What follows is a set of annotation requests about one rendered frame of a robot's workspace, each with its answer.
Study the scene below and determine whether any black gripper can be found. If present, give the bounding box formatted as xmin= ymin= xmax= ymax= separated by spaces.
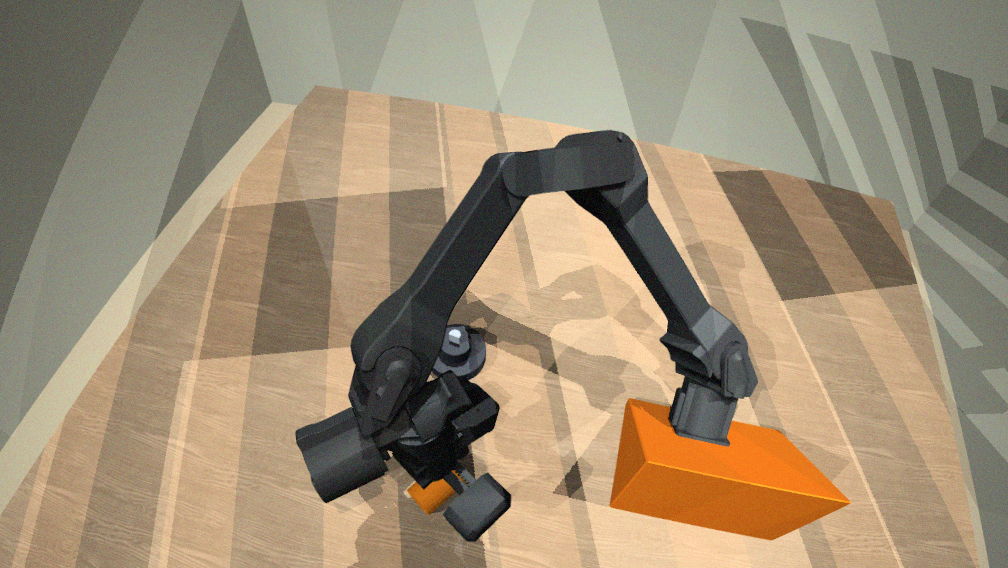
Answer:
xmin=386 ymin=427 xmax=511 ymax=542

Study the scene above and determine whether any orange knob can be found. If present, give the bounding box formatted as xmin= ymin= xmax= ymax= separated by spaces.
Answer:
xmin=407 ymin=479 xmax=456 ymax=515

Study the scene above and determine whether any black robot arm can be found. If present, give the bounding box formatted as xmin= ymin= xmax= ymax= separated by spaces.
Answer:
xmin=296 ymin=130 xmax=758 ymax=503

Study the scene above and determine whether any dark grey round pedestal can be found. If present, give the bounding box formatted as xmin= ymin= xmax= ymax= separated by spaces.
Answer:
xmin=432 ymin=324 xmax=486 ymax=381

